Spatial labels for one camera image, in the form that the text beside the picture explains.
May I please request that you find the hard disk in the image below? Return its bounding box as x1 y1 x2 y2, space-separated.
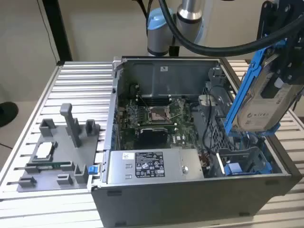
224 40 304 138

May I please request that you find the perforated metal disk bay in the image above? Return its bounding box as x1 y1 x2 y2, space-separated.
203 67 274 178

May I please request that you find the black RAM slot bank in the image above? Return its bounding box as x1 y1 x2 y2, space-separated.
136 95 172 107

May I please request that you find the metal socket cover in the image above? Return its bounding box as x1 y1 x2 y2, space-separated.
166 97 186 119

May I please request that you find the green motherboard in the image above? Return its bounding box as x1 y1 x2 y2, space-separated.
115 94 199 151

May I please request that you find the CPU socket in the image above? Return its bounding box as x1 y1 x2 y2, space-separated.
147 106 171 122

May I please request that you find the silver power supply unit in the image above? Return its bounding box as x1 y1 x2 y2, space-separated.
106 149 205 185

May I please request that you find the open grey PC case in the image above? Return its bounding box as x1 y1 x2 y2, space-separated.
87 56 302 228

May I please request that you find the grey parts rack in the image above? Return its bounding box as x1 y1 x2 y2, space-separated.
16 103 102 193

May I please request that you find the green RAM stick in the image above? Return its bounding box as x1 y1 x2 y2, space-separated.
27 161 72 168

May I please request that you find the silver CPU chip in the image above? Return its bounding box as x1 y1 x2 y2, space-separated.
35 143 55 159

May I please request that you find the black round stand base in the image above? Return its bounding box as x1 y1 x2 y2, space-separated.
0 101 19 128

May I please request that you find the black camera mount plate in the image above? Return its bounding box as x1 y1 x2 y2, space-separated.
257 0 285 41

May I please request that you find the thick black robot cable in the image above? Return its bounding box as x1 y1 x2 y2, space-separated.
158 0 304 57

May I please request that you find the black case wire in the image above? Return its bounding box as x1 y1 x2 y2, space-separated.
204 86 236 155

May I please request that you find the blue bay bracket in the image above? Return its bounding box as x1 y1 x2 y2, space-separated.
224 162 243 177

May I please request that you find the red power wire bundle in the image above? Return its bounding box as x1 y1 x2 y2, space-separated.
198 152 216 172

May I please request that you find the thin wire locking lever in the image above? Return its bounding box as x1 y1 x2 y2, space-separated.
138 94 153 109

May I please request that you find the thin black cable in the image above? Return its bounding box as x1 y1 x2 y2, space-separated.
136 0 151 21

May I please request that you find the black upright post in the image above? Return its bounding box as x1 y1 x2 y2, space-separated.
42 0 73 63

